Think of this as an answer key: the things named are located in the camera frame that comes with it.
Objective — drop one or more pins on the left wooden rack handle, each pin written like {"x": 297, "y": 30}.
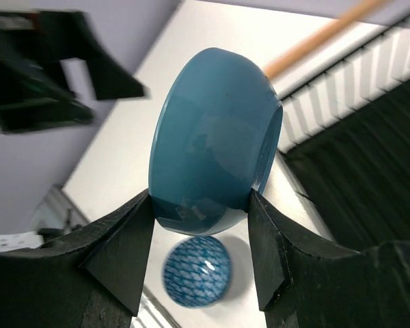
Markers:
{"x": 319, "y": 38}

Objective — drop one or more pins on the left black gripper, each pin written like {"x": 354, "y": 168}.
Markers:
{"x": 31, "y": 101}

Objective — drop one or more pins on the plain blue bowl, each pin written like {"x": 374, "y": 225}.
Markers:
{"x": 214, "y": 143}

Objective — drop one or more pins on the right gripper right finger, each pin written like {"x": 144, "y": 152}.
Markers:
{"x": 305, "y": 280}

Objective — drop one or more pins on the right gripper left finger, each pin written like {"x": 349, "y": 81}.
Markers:
{"x": 92, "y": 277}

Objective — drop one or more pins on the blue triangle pattern bowl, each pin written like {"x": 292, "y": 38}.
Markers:
{"x": 197, "y": 272}

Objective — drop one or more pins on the black wire dish rack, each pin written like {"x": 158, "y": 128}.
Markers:
{"x": 346, "y": 138}

